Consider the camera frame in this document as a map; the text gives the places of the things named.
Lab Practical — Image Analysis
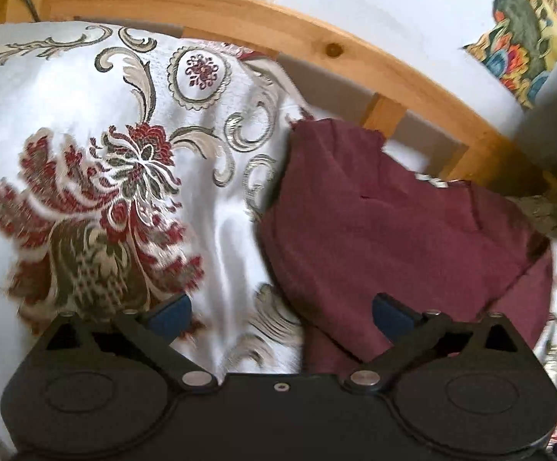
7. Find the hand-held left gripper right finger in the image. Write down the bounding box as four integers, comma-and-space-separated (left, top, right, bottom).
344, 293, 520, 393

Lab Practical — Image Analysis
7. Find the white floral satin bedspread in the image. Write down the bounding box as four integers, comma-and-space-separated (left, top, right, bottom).
0, 22, 557, 461

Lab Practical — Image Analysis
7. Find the colourful patterned cushion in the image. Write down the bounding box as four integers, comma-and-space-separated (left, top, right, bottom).
463, 0, 557, 111

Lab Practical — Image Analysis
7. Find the maroon small garment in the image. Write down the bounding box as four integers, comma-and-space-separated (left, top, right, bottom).
254, 118, 555, 375

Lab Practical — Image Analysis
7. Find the wooden bed frame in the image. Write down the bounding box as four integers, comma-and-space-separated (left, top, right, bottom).
0, 0, 557, 197

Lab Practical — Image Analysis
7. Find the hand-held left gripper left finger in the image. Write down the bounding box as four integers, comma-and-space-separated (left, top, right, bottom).
42, 294, 219, 393

